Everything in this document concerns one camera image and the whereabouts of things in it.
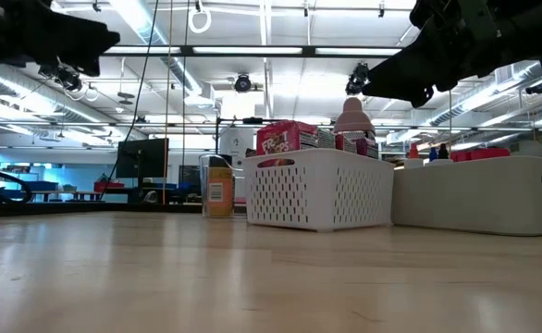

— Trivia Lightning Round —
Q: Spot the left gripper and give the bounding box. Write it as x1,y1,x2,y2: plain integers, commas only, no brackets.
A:
0,0,121,78

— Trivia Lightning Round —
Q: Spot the white perforated plastic basket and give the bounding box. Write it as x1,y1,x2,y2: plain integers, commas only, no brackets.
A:
241,147,396,233

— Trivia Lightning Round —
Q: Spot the black curved cable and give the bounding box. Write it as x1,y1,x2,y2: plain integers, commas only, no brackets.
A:
0,108,34,205

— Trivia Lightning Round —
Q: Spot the pink handle box grater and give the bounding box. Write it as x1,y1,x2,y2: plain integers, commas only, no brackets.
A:
333,96,376,138

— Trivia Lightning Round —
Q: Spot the red storage box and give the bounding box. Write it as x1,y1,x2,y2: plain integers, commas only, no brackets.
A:
450,147,511,163

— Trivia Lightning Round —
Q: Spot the gray plastic bin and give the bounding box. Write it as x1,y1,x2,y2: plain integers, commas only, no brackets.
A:
390,154,542,237

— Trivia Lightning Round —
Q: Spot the orange spice jar black lid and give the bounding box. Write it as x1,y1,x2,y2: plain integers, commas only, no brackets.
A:
204,154,235,218

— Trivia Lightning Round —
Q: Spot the black computer monitor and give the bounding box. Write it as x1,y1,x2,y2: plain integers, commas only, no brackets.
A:
116,137,170,204

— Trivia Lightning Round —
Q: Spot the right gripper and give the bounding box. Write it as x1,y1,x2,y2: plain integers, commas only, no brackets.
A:
361,0,542,109

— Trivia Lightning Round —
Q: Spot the hanging black cable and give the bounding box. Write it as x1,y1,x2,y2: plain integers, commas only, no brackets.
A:
98,0,160,201

